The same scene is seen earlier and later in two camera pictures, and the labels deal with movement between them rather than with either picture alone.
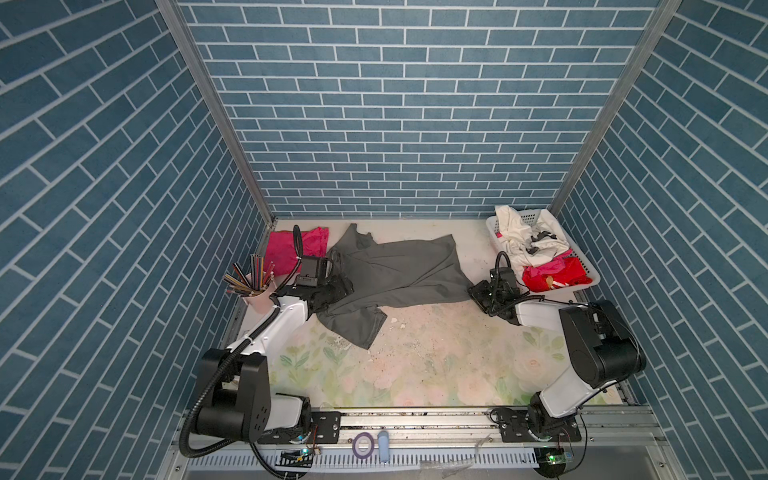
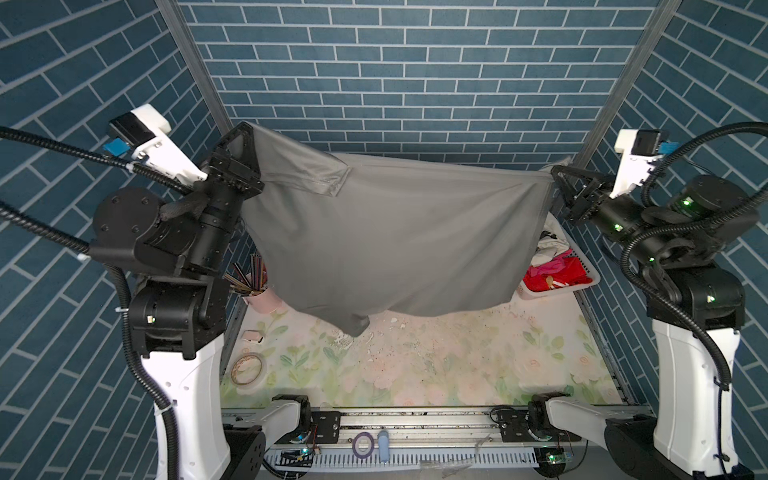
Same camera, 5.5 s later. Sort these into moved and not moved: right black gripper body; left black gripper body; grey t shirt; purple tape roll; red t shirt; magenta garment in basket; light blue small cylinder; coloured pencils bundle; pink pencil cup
Moved: left black gripper body; grey t shirt; right black gripper body
Not moved: red t shirt; light blue small cylinder; magenta garment in basket; pink pencil cup; coloured pencils bundle; purple tape roll
